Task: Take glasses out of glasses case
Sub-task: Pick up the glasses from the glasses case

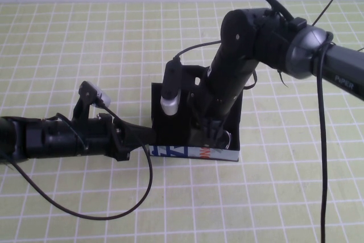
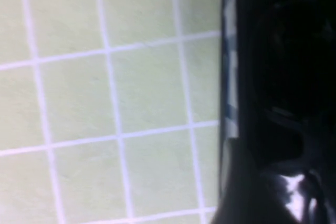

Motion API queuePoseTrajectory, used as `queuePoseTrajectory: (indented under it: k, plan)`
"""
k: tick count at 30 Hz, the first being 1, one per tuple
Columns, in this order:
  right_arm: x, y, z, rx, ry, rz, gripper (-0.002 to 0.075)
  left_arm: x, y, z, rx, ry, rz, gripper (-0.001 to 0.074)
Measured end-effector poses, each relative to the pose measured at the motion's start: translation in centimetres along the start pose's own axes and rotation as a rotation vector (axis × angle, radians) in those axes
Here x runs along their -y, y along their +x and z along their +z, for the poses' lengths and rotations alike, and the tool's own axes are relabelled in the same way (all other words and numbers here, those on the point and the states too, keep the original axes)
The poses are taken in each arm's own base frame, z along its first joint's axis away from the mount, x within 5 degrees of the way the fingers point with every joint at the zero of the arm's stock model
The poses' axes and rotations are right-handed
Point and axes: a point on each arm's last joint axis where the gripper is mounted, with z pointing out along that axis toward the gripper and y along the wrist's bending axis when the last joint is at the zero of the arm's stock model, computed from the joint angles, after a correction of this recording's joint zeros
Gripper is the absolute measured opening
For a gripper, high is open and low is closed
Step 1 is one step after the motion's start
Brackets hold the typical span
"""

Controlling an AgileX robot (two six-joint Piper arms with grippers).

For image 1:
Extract black dark-lens glasses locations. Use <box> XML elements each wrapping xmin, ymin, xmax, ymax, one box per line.
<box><xmin>187</xmin><ymin>125</ymin><xmax>235</xmax><ymax>150</ymax></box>

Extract green white-grid tablecloth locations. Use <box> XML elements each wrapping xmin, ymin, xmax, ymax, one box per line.
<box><xmin>0</xmin><ymin>0</ymin><xmax>364</xmax><ymax>243</ymax></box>

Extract black cable clip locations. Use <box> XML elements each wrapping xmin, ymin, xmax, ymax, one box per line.
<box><xmin>289</xmin><ymin>18</ymin><xmax>308</xmax><ymax>31</ymax></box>

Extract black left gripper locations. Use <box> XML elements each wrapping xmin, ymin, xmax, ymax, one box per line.
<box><xmin>70</xmin><ymin>113</ymin><xmax>158</xmax><ymax>162</ymax></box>

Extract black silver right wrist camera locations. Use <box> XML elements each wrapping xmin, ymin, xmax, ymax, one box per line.
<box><xmin>160</xmin><ymin>57</ymin><xmax>182</xmax><ymax>116</ymax></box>

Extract thin black right camera cable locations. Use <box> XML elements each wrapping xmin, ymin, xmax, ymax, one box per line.
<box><xmin>176</xmin><ymin>31</ymin><xmax>334</xmax><ymax>243</ymax></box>

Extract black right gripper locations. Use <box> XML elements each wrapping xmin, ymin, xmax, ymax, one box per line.
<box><xmin>188</xmin><ymin>54</ymin><xmax>256</xmax><ymax>146</ymax></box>

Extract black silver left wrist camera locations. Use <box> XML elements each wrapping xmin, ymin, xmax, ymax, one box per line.
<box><xmin>72</xmin><ymin>80</ymin><xmax>112</xmax><ymax>121</ymax></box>

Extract black printed glasses case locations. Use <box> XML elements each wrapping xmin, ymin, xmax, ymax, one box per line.
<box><xmin>150</xmin><ymin>65</ymin><xmax>245</xmax><ymax>163</ymax></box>

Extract thin black left camera cable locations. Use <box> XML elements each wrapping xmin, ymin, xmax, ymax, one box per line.
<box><xmin>8</xmin><ymin>99</ymin><xmax>154</xmax><ymax>221</ymax></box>

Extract thin black camera cable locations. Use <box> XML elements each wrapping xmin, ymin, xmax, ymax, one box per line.
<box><xmin>8</xmin><ymin>99</ymin><xmax>154</xmax><ymax>221</ymax></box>
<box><xmin>176</xmin><ymin>31</ymin><xmax>334</xmax><ymax>243</ymax></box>

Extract black zip tie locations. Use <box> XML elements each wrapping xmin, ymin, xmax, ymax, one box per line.
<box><xmin>311</xmin><ymin>0</ymin><xmax>340</xmax><ymax>26</ymax></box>
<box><xmin>276</xmin><ymin>69</ymin><xmax>287</xmax><ymax>89</ymax></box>

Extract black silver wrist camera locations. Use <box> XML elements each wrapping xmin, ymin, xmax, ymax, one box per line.
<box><xmin>160</xmin><ymin>57</ymin><xmax>182</xmax><ymax>116</ymax></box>
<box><xmin>72</xmin><ymin>80</ymin><xmax>112</xmax><ymax>121</ymax></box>

